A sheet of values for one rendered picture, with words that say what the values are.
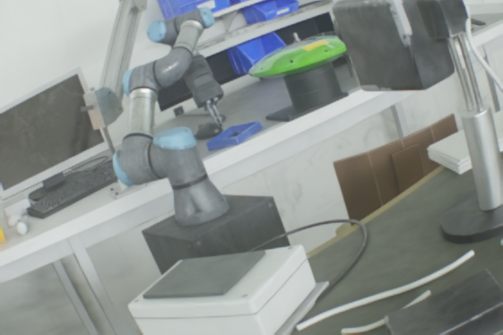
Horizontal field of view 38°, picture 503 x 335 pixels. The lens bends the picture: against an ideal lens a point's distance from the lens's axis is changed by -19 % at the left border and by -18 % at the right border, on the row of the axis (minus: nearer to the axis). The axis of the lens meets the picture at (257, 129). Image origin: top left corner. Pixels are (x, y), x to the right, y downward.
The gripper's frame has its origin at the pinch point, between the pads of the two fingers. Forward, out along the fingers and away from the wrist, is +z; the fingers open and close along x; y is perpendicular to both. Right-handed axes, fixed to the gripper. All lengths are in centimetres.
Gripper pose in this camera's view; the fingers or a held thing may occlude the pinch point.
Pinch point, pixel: (221, 125)
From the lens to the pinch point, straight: 231.6
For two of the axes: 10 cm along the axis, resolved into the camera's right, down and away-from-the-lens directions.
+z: 4.6, 8.5, -2.6
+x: 8.7, -3.7, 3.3
